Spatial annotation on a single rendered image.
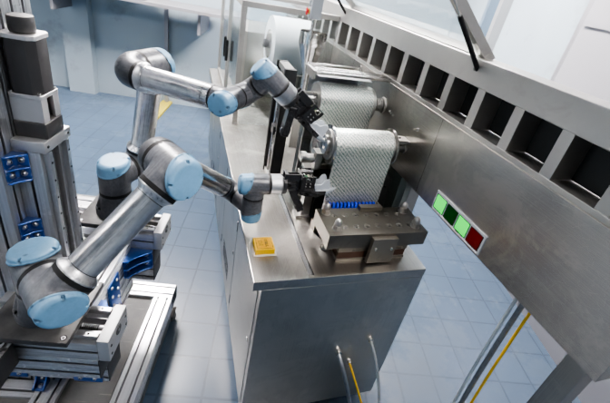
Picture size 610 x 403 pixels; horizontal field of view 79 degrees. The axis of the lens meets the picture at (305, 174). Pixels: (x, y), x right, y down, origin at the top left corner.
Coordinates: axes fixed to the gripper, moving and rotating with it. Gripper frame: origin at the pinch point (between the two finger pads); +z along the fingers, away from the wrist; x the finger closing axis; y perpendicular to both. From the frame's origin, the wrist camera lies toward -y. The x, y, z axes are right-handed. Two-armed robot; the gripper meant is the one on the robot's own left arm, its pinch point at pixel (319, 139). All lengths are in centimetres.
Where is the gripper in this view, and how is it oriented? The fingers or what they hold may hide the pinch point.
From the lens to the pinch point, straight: 134.3
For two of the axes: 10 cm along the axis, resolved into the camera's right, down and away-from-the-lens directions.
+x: -2.7, -5.1, 8.2
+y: 7.4, -6.5, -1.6
